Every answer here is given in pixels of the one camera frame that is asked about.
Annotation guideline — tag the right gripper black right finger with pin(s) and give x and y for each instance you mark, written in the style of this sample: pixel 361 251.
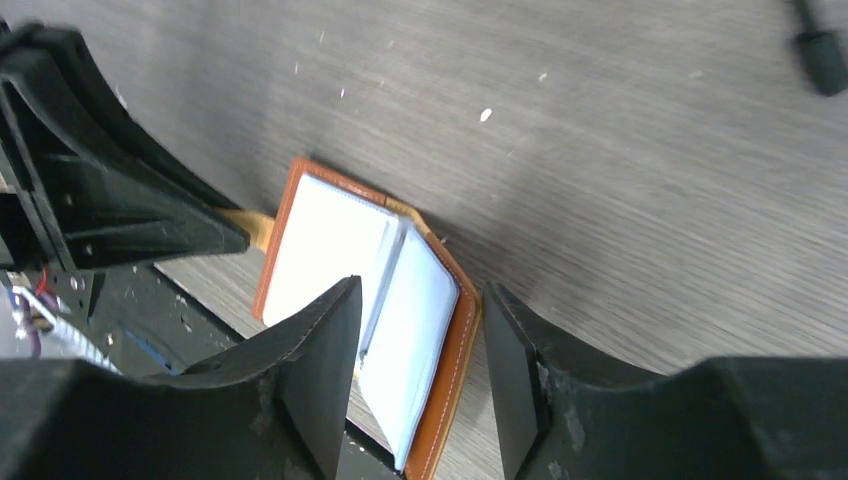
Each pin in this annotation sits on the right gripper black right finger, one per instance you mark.
pixel 567 410

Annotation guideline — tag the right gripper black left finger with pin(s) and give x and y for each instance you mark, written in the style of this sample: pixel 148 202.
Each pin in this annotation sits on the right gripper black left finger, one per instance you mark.
pixel 270 407

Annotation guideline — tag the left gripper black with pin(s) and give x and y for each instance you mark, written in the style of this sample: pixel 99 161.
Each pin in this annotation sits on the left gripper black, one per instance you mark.
pixel 83 186

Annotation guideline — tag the brown card holder wallet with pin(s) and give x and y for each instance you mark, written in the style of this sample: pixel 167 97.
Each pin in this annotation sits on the brown card holder wallet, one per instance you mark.
pixel 433 429

